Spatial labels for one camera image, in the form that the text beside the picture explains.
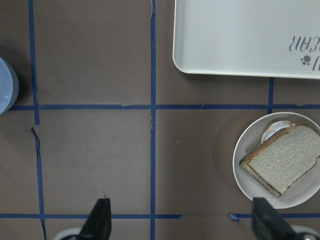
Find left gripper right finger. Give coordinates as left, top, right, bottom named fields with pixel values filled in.
left=251, top=197, right=296, bottom=240

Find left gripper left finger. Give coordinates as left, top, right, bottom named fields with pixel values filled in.
left=78, top=198, right=112, bottom=240

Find bread slice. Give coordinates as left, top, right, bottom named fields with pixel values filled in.
left=240, top=122, right=320, bottom=192
left=239, top=160, right=289, bottom=198

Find white round plate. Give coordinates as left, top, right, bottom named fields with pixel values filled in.
left=232, top=112, right=320, bottom=209

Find fried egg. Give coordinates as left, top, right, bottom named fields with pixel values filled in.
left=260, top=120, right=300, bottom=145

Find brown paper table cover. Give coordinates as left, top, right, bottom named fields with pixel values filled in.
left=0, top=0, right=320, bottom=240

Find blue bowl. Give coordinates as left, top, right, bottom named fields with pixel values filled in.
left=0, top=57, right=19, bottom=115

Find cream rectangular tray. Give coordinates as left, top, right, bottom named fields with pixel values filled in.
left=172, top=0, right=320, bottom=79

